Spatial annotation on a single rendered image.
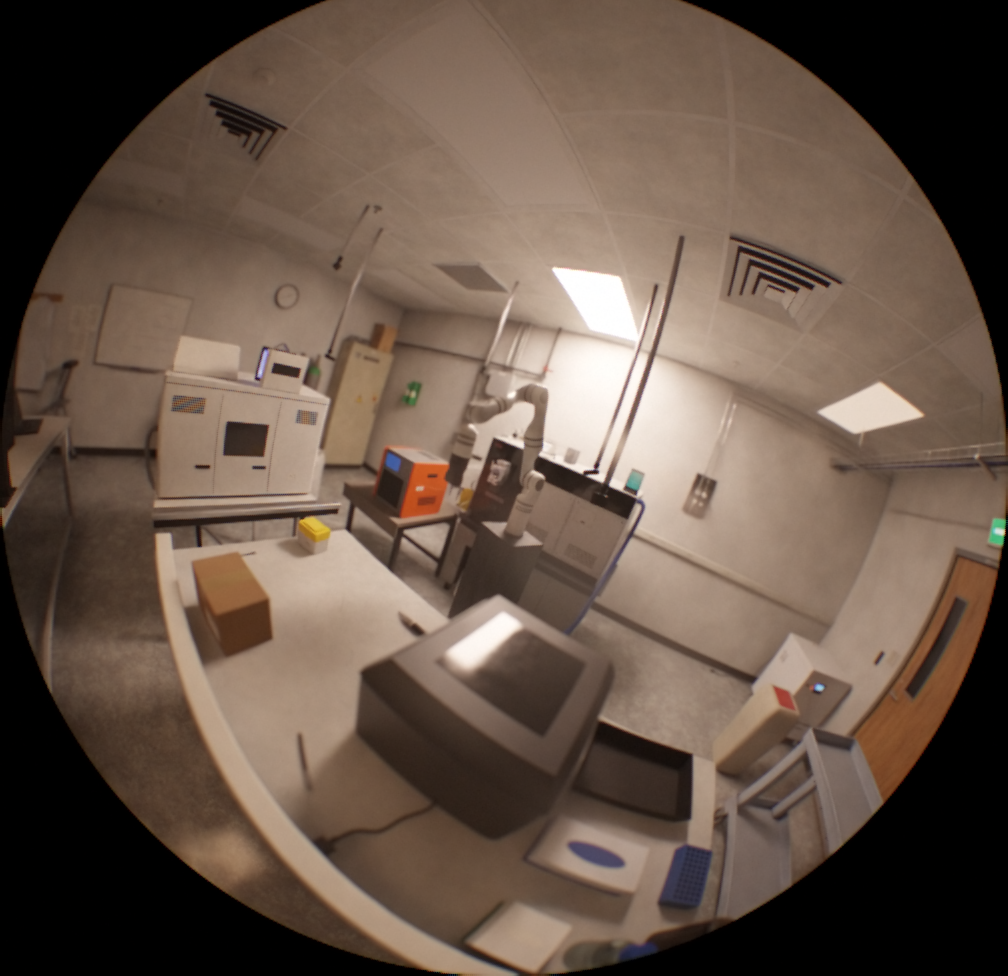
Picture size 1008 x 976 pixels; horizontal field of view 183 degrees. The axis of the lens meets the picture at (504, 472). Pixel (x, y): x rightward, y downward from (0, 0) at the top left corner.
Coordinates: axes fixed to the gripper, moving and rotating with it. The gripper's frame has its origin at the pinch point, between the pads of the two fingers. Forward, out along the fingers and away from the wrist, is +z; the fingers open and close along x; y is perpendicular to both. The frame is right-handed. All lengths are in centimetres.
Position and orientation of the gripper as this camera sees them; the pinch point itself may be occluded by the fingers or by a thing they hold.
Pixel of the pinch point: (452, 498)
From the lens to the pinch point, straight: 126.2
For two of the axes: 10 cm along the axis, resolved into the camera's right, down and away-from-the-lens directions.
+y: -7.1, -1.3, -6.9
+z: -3.4, 9.2, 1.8
